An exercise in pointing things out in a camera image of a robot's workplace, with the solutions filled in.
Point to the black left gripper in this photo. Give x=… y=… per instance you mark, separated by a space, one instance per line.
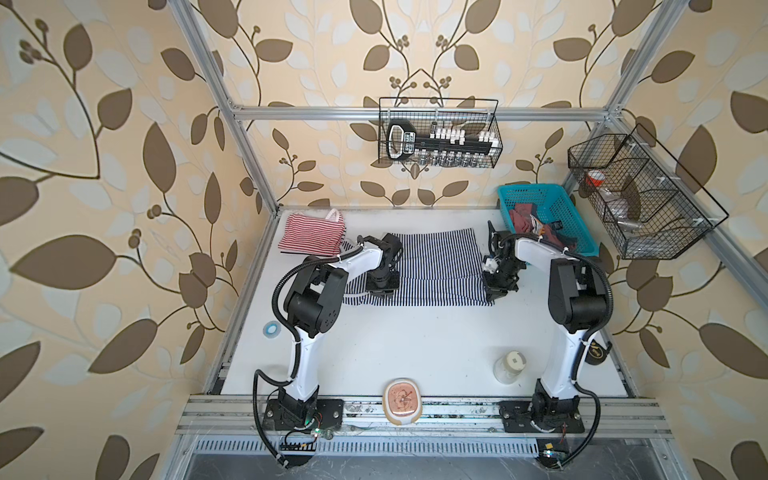
x=393 y=287

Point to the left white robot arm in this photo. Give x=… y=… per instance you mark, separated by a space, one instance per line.
x=306 y=302

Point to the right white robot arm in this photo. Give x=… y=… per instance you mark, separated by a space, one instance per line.
x=580 y=302

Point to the black socket tool set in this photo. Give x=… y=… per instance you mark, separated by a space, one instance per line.
x=467 y=145

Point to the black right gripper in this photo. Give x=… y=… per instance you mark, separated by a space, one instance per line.
x=492 y=290

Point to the blue tape roll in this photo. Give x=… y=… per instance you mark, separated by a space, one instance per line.
x=272 y=329

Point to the black wire basket wall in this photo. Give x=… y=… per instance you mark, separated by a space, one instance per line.
x=453 y=111
x=670 y=208

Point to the maroon red garment in basket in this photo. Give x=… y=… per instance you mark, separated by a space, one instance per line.
x=525 y=220

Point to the black yellow tape measure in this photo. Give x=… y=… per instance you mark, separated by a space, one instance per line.
x=598 y=353

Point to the pink oval container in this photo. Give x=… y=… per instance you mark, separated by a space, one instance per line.
x=402 y=402

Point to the blue white striped tank top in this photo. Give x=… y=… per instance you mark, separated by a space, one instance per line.
x=442 y=269

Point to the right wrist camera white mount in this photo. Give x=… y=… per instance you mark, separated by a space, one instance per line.
x=490 y=265

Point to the black wire basket back wall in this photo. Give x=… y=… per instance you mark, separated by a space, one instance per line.
x=453 y=111

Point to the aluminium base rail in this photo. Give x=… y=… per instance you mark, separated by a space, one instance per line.
x=447 y=427

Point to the teal plastic basket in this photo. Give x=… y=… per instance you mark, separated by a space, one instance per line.
x=551 y=204

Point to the black wire basket right wall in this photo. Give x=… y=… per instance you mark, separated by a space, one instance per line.
x=670 y=208

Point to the red white striped folded top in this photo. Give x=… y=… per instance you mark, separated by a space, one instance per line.
x=311 y=235

